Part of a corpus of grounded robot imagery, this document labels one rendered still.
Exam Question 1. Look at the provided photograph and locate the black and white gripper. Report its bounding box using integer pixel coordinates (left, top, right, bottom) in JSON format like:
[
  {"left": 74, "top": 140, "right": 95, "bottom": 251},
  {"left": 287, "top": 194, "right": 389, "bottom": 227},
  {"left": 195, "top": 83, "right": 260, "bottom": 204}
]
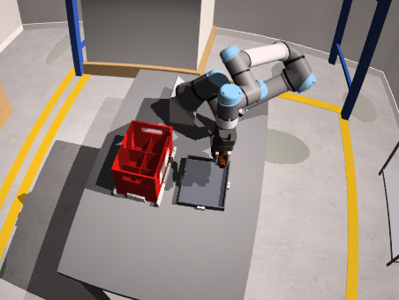
[{"left": 212, "top": 115, "right": 237, "bottom": 165}]

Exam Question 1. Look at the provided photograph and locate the red plastic crate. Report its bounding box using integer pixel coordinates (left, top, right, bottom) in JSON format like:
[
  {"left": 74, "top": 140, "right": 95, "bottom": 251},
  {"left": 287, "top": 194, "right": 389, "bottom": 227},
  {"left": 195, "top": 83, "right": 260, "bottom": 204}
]
[{"left": 111, "top": 120, "right": 172, "bottom": 203}]

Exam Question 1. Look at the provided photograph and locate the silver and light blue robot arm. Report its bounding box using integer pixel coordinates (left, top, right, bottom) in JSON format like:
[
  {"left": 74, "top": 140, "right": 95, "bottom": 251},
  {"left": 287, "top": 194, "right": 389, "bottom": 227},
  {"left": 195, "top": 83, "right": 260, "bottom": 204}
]
[{"left": 176, "top": 41, "right": 316, "bottom": 121}]

